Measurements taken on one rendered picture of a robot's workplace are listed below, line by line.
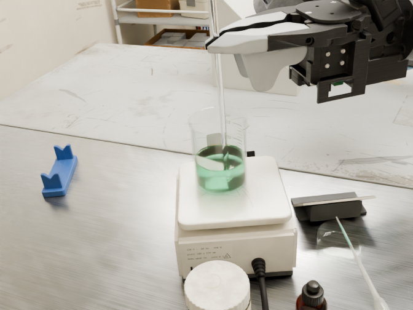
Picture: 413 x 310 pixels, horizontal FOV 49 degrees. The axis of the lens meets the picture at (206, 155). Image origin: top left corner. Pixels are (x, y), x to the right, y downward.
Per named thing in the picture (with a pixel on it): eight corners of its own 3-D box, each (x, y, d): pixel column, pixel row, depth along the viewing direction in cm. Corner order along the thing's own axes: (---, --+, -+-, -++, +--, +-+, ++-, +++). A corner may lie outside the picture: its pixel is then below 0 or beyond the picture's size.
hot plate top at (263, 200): (179, 167, 57) (178, 161, 56) (274, 160, 56) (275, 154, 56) (177, 231, 46) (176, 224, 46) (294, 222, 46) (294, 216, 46)
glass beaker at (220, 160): (182, 189, 52) (175, 124, 47) (214, 163, 56) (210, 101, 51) (233, 210, 48) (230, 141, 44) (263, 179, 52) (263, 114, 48)
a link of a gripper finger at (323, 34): (274, 57, 39) (364, 39, 41) (274, 40, 38) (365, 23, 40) (254, 42, 43) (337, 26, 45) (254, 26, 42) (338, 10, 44)
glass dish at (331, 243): (338, 272, 51) (340, 258, 49) (306, 243, 55) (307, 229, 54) (373, 253, 53) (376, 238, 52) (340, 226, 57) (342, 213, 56)
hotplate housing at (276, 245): (181, 182, 67) (176, 136, 63) (268, 176, 67) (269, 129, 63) (179, 303, 48) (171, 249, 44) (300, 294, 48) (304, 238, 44)
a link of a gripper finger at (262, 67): (220, 107, 42) (311, 87, 44) (216, 45, 39) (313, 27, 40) (211, 94, 44) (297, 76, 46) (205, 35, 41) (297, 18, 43)
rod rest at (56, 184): (58, 161, 75) (52, 143, 73) (78, 159, 75) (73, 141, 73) (42, 198, 66) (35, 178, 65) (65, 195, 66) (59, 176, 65)
